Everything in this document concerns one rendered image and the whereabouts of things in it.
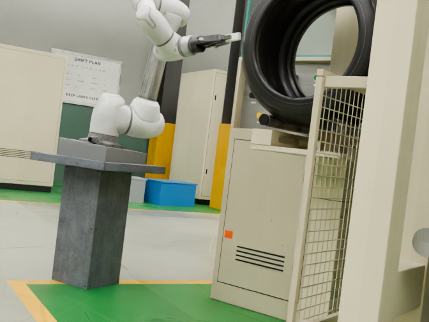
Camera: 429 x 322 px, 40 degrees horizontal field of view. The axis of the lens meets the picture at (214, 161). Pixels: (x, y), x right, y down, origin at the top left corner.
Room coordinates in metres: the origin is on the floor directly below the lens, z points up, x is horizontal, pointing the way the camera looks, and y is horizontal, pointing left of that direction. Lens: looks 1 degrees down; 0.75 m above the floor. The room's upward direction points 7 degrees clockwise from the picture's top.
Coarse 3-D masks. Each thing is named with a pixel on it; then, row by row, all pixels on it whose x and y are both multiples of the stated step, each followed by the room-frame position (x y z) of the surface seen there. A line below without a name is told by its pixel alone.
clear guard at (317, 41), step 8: (248, 0) 3.10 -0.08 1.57; (256, 0) 3.08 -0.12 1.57; (248, 8) 3.10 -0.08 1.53; (336, 8) 2.81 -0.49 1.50; (248, 16) 3.10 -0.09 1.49; (320, 16) 2.85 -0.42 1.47; (328, 16) 2.83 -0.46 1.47; (312, 24) 2.88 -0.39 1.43; (320, 24) 2.85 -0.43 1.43; (328, 24) 2.82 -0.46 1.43; (312, 32) 2.87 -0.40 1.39; (320, 32) 2.85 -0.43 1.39; (328, 32) 2.82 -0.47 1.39; (304, 40) 2.90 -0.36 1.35; (312, 40) 2.87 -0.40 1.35; (320, 40) 2.84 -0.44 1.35; (328, 40) 2.82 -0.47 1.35; (304, 48) 2.89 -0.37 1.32; (312, 48) 2.87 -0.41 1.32; (320, 48) 2.84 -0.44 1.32; (328, 48) 2.82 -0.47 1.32; (296, 56) 2.91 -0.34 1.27; (304, 56) 2.88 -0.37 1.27; (312, 56) 2.86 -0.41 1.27; (320, 56) 2.83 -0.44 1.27; (328, 56) 2.81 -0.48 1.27
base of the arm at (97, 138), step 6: (90, 132) 3.08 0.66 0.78; (84, 138) 3.07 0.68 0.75; (90, 138) 3.03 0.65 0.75; (96, 138) 3.03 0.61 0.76; (102, 138) 3.04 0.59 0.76; (108, 138) 3.05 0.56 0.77; (114, 138) 3.08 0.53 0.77; (102, 144) 3.02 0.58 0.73; (108, 144) 3.01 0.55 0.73; (114, 144) 3.08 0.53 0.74; (120, 144) 3.15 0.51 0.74
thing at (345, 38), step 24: (336, 24) 2.47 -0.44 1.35; (336, 48) 2.46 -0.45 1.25; (336, 72) 2.45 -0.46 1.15; (336, 192) 2.41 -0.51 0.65; (312, 216) 2.47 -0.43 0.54; (336, 216) 2.40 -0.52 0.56; (312, 240) 2.46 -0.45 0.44; (312, 264) 2.45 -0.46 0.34; (336, 264) 2.42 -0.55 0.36; (336, 288) 2.44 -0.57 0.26; (312, 312) 2.44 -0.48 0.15
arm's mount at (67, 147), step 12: (60, 144) 3.04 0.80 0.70; (72, 144) 2.99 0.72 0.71; (84, 144) 2.95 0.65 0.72; (96, 144) 2.97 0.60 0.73; (72, 156) 2.99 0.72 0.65; (84, 156) 2.95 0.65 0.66; (96, 156) 2.91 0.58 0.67; (108, 156) 2.89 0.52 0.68; (120, 156) 2.97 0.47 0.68; (132, 156) 3.06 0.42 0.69; (144, 156) 3.14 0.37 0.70
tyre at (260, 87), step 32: (288, 0) 2.37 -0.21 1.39; (320, 0) 2.40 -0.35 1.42; (352, 0) 2.01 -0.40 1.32; (256, 32) 2.23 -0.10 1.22; (288, 32) 2.47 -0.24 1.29; (256, 64) 2.22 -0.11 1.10; (288, 64) 2.47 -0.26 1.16; (352, 64) 1.99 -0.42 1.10; (256, 96) 2.25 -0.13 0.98; (288, 96) 2.13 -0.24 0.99; (352, 96) 2.01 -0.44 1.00; (320, 128) 2.22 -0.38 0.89
